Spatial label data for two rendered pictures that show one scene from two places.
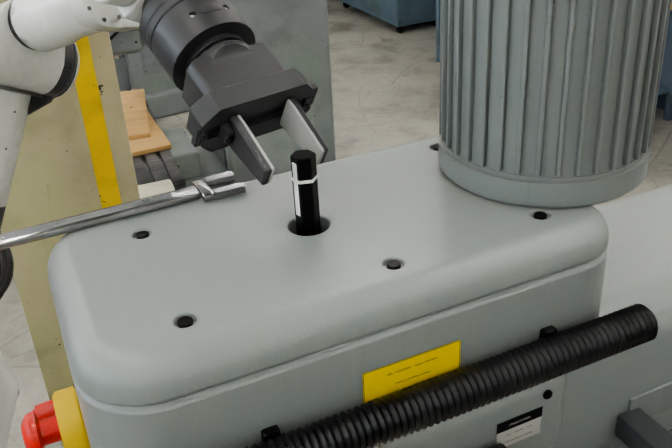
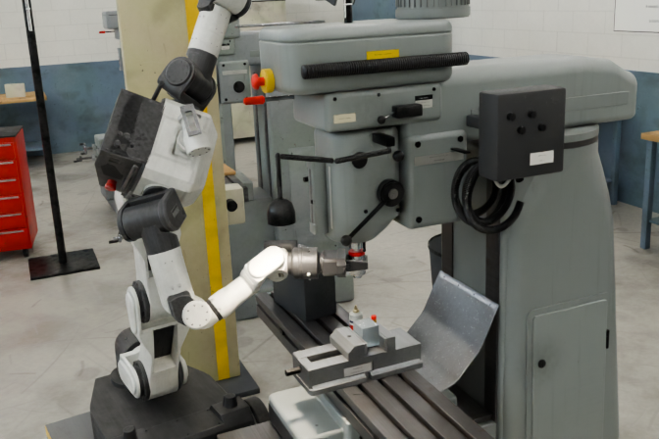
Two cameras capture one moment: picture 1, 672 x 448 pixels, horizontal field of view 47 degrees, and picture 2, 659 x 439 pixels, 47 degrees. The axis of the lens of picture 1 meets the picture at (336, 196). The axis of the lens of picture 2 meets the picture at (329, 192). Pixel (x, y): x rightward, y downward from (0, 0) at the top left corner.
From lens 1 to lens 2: 1.42 m
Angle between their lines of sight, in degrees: 13
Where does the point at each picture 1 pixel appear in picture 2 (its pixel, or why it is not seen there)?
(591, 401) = (454, 104)
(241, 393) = (329, 45)
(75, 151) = not seen: hidden behind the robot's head
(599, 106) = not seen: outside the picture
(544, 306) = (428, 45)
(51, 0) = not seen: outside the picture
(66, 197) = not seen: hidden behind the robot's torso
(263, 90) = not seen: outside the picture
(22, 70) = not seen: outside the picture
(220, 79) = not seen: outside the picture
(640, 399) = (475, 110)
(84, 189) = not seen: hidden behind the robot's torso
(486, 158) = (410, 4)
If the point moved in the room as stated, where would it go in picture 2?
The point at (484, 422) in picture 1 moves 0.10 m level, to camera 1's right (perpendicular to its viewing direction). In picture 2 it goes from (410, 93) to (449, 91)
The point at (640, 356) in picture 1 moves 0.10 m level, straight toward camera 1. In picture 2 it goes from (473, 88) to (462, 94)
